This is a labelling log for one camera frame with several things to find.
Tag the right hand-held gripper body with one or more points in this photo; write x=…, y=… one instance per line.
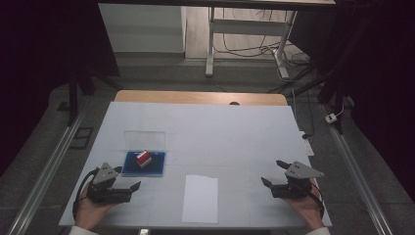
x=295, y=187

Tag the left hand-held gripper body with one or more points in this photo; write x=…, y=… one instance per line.
x=102, y=191

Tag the red and white stamp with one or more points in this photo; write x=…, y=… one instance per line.
x=144, y=159

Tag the blue ink pad case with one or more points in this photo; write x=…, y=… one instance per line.
x=156, y=166

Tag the person's right hand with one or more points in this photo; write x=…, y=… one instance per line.
x=306, y=209

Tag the person's left hand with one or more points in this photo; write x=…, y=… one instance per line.
x=91, y=213

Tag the white power strip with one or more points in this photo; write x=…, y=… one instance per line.
x=308, y=148

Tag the white table mat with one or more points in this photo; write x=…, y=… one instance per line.
x=221, y=137

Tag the white paper sheet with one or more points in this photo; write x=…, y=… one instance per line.
x=200, y=199

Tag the small white adapter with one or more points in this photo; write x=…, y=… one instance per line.
x=331, y=118

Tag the black stand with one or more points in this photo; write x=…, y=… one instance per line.
x=336, y=94
x=73, y=94

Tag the wooden table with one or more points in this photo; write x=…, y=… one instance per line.
x=195, y=97

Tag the dark curtain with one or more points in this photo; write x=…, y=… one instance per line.
x=385, y=81
x=32, y=65

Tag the white cabinet panel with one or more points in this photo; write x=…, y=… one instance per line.
x=140, y=29

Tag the black floor socket frame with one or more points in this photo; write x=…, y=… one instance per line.
x=74, y=143

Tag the aluminium floor rail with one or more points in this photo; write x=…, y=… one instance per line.
x=355, y=173
x=49, y=169

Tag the white desk frame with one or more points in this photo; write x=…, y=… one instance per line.
x=248, y=27

